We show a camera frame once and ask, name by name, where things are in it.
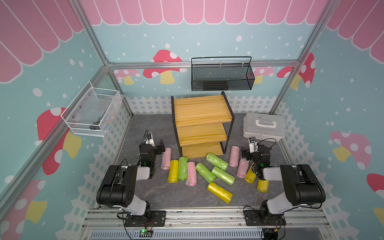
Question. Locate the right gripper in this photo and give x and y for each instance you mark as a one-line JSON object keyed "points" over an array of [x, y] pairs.
{"points": [[248, 154]]}

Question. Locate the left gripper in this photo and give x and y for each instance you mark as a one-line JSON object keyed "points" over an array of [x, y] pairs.
{"points": [[157, 148]]}

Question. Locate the pink roll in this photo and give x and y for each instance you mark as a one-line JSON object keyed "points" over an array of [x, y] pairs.
{"points": [[166, 159], [192, 175], [242, 168], [234, 156]]}

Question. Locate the green roll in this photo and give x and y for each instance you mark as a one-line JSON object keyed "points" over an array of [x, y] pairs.
{"points": [[224, 176], [217, 162], [205, 173], [183, 168]]}

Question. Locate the yellow roll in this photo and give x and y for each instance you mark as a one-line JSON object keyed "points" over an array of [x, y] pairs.
{"points": [[250, 176], [263, 186], [219, 192], [173, 171]]}

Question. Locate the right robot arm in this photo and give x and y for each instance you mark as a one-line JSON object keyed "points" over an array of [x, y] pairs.
{"points": [[301, 189]]}

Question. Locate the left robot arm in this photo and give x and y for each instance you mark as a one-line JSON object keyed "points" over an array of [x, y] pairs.
{"points": [[117, 189]]}

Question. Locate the wooden three-tier shelf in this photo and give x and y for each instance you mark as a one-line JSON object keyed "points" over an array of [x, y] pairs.
{"points": [[202, 125]]}

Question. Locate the white plastic storage box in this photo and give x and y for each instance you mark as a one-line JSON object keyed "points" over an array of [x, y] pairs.
{"points": [[263, 126]]}

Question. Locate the yellow roll front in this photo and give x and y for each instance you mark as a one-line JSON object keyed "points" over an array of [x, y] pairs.
{"points": [[219, 192]]}

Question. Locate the black object in white basket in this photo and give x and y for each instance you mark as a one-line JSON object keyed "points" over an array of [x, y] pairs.
{"points": [[95, 125]]}

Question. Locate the green circuit board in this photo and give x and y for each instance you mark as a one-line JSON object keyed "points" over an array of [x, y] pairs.
{"points": [[146, 233]]}

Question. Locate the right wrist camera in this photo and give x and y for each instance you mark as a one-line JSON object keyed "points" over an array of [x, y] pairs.
{"points": [[253, 145]]}

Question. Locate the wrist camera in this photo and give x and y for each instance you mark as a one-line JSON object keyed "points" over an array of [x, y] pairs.
{"points": [[148, 139], [253, 145]]}

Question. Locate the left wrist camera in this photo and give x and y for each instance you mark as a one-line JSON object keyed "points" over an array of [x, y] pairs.
{"points": [[148, 139]]}

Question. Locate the white wire mesh basket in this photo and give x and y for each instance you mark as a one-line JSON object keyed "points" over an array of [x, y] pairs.
{"points": [[90, 105]]}

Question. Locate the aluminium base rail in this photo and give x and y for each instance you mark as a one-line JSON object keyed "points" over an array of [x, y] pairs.
{"points": [[216, 223]]}

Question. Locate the black wire mesh basket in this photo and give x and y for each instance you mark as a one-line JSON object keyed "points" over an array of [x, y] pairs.
{"points": [[222, 74]]}

